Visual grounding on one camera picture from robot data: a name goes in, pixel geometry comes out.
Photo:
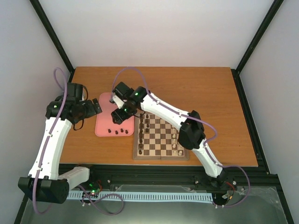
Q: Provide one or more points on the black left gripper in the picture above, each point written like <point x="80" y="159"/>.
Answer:
<point x="92" y="111"/>

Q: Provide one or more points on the wooden chess board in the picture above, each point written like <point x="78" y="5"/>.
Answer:
<point x="156" y="143"/>

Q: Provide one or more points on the light blue cable duct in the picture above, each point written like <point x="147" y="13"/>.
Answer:
<point x="155" y="197"/>

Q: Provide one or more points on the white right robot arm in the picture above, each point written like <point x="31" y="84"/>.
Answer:
<point x="190" y="128"/>

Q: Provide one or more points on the pink plastic tray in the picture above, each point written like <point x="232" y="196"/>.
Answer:
<point x="104" y="120"/>

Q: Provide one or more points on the black aluminium frame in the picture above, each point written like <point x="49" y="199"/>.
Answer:
<point x="171" y="175"/>

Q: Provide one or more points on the row of white chess pieces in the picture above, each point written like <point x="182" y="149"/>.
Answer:
<point x="177" y="149"/>

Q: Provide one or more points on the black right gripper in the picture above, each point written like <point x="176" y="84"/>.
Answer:
<point x="116" y="116"/>

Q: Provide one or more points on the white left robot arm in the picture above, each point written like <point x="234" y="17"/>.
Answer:
<point x="43" y="183"/>

